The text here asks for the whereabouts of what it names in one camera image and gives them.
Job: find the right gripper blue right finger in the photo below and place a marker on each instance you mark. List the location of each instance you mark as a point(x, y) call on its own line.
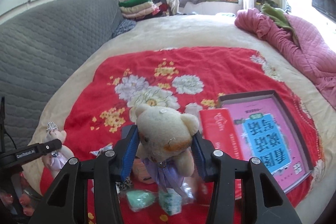
point(200, 148)

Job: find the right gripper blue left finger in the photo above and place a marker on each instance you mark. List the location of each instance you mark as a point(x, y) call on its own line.
point(130, 142)

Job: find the leopard print cloth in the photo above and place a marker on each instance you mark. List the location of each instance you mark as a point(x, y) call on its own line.
point(127, 184)

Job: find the small teddy bear pink dress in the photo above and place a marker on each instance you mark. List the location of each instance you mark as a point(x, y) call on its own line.
point(55, 160)

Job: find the cream teddy bear purple dress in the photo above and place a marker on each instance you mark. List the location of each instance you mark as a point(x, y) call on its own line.
point(165, 139)

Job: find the mint green item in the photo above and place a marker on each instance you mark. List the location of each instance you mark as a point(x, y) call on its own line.
point(138, 199)

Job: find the green white patterned tissue pack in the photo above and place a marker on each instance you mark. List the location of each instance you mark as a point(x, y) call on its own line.
point(170, 202)

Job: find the red tissue pack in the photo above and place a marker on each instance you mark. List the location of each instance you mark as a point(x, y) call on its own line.
point(218, 127)

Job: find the shallow box tray pink book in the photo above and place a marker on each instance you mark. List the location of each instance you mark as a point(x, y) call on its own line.
point(265, 128)

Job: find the red floral blanket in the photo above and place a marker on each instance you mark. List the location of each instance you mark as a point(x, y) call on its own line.
point(101, 96)

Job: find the grey quilted headboard cover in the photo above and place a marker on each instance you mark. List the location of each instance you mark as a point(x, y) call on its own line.
point(40, 49)

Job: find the beige bed sheet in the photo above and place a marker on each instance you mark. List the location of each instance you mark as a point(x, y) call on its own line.
point(218, 31)

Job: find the pink quilted comforter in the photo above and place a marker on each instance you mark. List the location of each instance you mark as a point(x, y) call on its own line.
point(308, 53)

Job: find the stack of folded clothes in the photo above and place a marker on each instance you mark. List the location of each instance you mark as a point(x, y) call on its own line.
point(144, 9)

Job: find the green blanket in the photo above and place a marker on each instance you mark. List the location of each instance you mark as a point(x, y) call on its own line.
point(279, 18)

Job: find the wall mounted black television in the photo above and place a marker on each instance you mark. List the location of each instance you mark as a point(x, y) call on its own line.
point(326, 7)

